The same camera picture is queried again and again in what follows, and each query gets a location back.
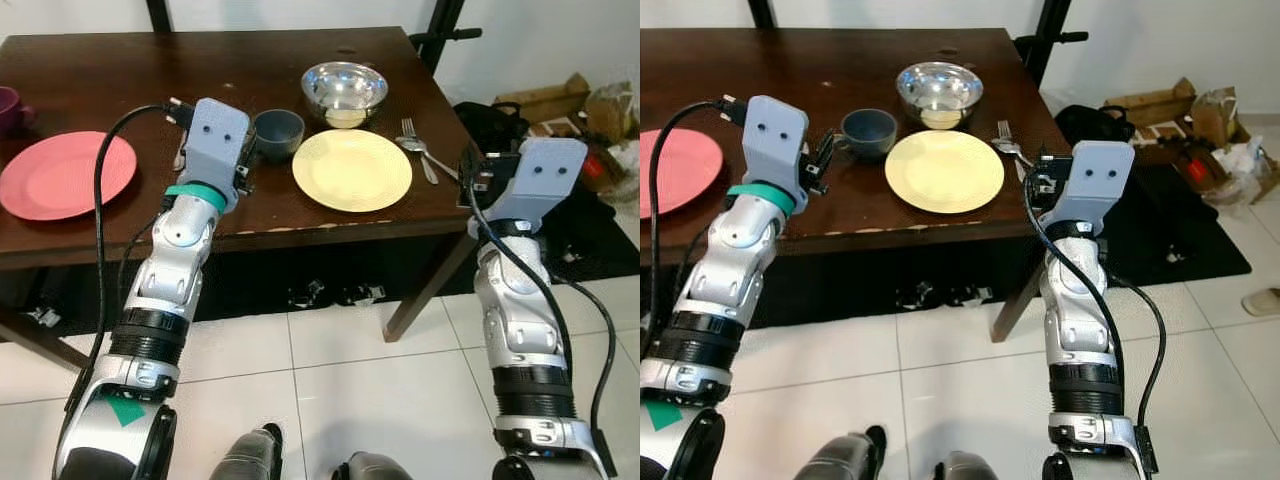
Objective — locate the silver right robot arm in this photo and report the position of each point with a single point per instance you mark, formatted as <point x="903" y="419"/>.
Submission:
<point x="1075" y="310"/>
<point x="515" y="310"/>

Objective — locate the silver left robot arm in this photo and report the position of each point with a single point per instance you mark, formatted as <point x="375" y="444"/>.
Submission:
<point x="725" y="270"/>
<point x="160" y="280"/>

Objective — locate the dark blue cup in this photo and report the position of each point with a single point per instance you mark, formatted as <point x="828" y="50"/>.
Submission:
<point x="280" y="135"/>
<point x="870" y="135"/>

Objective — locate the silver spoon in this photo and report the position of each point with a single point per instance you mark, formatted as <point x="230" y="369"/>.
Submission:
<point x="410" y="144"/>
<point x="1005" y="148"/>

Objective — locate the black bag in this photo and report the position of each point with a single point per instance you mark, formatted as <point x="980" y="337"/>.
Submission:
<point x="1090" y="122"/>
<point x="490" y="122"/>

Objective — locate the silver fork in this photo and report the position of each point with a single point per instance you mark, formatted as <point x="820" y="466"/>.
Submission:
<point x="408" y="128"/>
<point x="1003" y="130"/>

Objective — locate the brown cardboard box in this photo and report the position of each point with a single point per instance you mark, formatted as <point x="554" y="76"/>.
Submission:
<point x="545" y="100"/>
<point x="1150" y="105"/>

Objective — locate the yellow plate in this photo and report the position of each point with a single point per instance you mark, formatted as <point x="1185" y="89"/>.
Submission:
<point x="352" y="170"/>
<point x="945" y="172"/>

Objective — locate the dark wooden table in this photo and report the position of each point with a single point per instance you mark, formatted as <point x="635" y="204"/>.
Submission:
<point x="800" y="60"/>
<point x="120" y="70"/>

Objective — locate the red packet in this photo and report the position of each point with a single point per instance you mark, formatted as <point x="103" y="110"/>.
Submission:
<point x="1192" y="160"/>
<point x="592" y="170"/>

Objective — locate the shiny steel bowl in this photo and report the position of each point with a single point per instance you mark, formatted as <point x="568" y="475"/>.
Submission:
<point x="940" y="90"/>
<point x="345" y="90"/>

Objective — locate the pink plate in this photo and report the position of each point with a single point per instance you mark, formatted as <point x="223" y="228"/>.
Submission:
<point x="65" y="175"/>
<point x="680" y="170"/>

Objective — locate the black stand with knob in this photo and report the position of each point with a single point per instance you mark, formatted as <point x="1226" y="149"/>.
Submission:
<point x="440" y="35"/>
<point x="1045" y="35"/>

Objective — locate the brown paper bag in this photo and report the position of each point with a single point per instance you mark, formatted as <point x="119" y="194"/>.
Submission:
<point x="1215" y="115"/>
<point x="610" y="110"/>

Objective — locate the white plastic bag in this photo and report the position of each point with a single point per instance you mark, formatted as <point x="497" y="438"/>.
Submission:
<point x="1240" y="165"/>
<point x="628" y="165"/>

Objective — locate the plain black pole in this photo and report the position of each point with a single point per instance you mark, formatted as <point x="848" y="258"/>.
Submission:
<point x="157" y="14"/>
<point x="761" y="13"/>

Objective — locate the purple mug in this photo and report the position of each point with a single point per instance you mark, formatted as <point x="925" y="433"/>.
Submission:
<point x="10" y="110"/>

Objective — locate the beige slipper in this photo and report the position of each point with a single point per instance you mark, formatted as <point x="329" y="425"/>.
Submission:
<point x="1263" y="301"/>

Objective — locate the robot left leg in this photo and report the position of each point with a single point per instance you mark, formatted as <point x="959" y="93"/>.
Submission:
<point x="250" y="455"/>
<point x="840" y="455"/>

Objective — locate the robot leg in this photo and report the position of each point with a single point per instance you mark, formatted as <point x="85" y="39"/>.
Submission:
<point x="840" y="455"/>
<point x="250" y="455"/>
<point x="372" y="467"/>
<point x="972" y="467"/>

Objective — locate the robot right leg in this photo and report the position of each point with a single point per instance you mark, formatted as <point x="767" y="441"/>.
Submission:
<point x="972" y="467"/>
<point x="372" y="467"/>

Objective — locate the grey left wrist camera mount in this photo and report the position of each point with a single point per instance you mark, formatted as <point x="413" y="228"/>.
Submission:
<point x="215" y="140"/>
<point x="772" y="140"/>

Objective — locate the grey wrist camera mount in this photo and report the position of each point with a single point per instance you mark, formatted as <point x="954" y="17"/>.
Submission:
<point x="772" y="140"/>
<point x="215" y="140"/>
<point x="545" y="180"/>
<point x="1098" y="180"/>

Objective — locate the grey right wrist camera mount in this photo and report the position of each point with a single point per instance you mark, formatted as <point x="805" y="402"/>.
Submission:
<point x="1098" y="180"/>
<point x="545" y="180"/>

